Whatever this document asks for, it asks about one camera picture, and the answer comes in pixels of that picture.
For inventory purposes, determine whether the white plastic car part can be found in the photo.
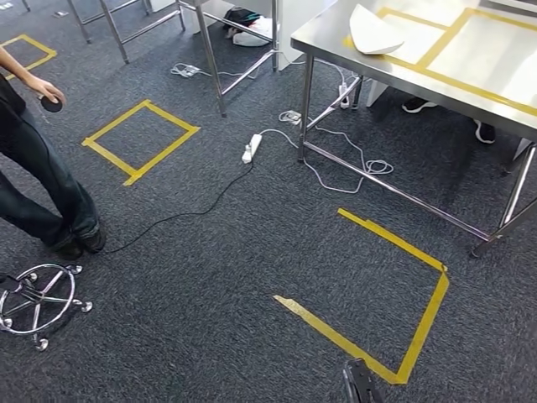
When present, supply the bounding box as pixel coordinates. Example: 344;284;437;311
349;3;406;55

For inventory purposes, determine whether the stainless steel workbench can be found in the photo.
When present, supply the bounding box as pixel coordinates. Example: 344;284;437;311
290;0;537;259

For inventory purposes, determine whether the stainless steel table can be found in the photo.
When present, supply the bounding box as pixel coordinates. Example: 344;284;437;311
21;0;186;65
176;0;280;119

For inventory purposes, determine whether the white plastic bag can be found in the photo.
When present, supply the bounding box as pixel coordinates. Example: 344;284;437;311
232;16;278;49

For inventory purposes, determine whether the white partition panel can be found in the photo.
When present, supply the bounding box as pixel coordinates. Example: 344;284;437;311
277;0;336;71

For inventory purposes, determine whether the black bag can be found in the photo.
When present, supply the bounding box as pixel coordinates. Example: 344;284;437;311
222;6;261;34

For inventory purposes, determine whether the person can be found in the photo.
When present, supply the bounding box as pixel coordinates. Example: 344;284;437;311
0;47;107;261
401;97;496;146

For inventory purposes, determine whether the yellow floor tape outline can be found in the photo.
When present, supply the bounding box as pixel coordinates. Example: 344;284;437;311
272;208;450;386

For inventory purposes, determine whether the black round disc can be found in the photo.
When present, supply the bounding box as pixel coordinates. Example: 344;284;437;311
41;95;64;114

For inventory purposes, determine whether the chrome stool base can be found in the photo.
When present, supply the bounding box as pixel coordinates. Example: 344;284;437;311
0;264;93;353

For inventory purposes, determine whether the black power cord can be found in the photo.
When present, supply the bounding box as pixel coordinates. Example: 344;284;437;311
100;160;255;255

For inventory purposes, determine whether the coiled white cable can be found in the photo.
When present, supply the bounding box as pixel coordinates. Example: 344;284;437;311
258;126;394;196

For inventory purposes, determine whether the thin white floor cable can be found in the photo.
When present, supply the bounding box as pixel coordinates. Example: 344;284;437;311
170;62;261;81

